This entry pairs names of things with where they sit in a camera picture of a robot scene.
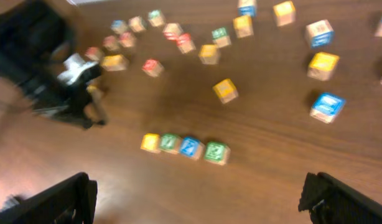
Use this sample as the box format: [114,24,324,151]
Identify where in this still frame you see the yellow umbrella picture block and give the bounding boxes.
[213,78,238,104]

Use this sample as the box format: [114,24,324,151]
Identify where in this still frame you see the yellow C letter block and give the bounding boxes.
[140,133,160,153]

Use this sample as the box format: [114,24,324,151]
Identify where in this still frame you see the green L letter block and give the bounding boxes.
[148,9,165,27]

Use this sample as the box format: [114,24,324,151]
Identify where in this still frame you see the red A upright block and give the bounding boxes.
[119,32,136,48]

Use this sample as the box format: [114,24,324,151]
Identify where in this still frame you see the red 6 number block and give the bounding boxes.
[103,35,119,51]

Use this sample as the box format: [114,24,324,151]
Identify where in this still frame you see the yellow block left pair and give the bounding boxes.
[101,55,129,72]

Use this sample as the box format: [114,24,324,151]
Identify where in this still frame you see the yellow block bottom left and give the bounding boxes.
[86,85,104,101]

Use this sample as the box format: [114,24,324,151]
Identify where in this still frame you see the yellow block beside Z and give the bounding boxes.
[233,15,254,39]

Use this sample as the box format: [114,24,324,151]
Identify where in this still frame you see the red side plain block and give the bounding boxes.
[162,23,183,40]

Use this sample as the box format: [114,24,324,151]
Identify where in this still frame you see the red M letter block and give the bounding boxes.
[85,47,104,61]

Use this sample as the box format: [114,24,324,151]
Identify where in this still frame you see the blue P letter block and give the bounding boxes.
[179,136,205,160]

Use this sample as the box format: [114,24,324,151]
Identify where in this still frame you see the yellow top far block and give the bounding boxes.
[273,1,296,26]

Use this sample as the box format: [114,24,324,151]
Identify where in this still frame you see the green V letter block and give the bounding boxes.
[159,133,182,154]

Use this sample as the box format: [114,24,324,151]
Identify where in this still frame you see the yellow pencil picture block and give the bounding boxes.
[307,52,340,81]

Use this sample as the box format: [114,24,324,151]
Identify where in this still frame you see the red A tilted block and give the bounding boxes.
[176,33,195,54]

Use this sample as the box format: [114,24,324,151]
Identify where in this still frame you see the blue side far block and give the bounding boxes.
[238,0,257,17]

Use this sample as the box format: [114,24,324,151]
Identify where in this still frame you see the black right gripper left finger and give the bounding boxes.
[0,172,98,224]

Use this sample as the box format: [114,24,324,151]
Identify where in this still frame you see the red O letter block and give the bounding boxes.
[142,59,164,77]

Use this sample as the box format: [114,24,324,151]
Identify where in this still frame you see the green Z letter block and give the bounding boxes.
[212,27,231,48]

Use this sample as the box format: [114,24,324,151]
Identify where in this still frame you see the yellow block near P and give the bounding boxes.
[198,44,220,65]

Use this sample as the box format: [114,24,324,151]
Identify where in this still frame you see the green R letter block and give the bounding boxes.
[203,141,231,166]

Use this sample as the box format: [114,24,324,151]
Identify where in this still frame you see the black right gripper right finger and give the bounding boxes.
[298,172,382,224]

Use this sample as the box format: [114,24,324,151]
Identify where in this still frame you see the plain wooden top block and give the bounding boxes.
[129,16,146,33]

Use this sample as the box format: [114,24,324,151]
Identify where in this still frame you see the blue L letter block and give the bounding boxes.
[310,93,346,124]

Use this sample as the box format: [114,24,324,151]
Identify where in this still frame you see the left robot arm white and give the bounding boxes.
[0,1,101,223]

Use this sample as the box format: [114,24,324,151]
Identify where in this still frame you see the blue D side block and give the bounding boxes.
[305,19,334,48]

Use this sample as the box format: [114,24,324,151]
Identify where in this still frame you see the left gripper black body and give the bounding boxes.
[32,53,108,129]

